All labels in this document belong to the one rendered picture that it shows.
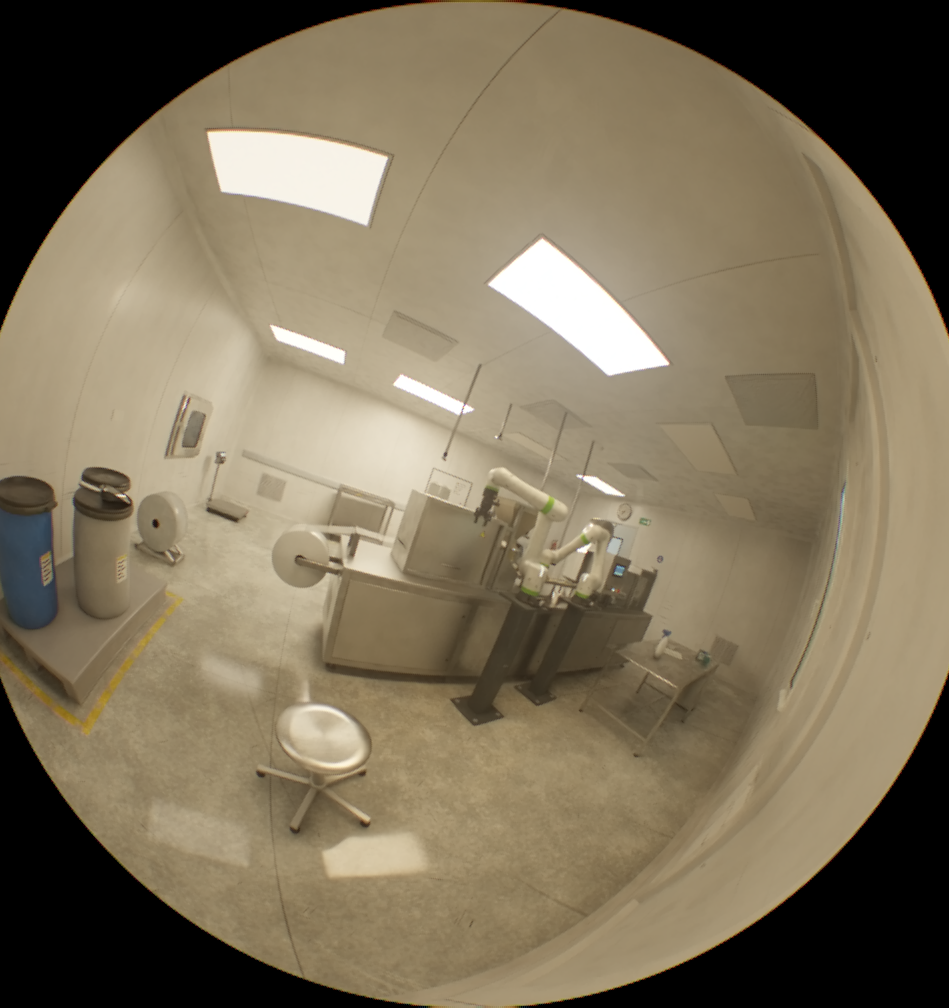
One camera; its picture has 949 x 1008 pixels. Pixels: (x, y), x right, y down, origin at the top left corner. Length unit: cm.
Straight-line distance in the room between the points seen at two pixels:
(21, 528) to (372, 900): 195
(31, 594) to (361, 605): 199
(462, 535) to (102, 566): 229
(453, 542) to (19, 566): 265
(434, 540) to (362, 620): 72
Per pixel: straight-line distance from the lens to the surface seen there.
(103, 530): 185
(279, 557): 210
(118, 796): 161
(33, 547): 187
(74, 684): 179
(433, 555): 207
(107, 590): 200
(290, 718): 124
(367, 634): 200
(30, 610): 202
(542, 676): 269
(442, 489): 611
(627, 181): 143
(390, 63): 154
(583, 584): 244
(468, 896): 151
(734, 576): 605
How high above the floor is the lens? 138
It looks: level
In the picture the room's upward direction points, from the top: 20 degrees clockwise
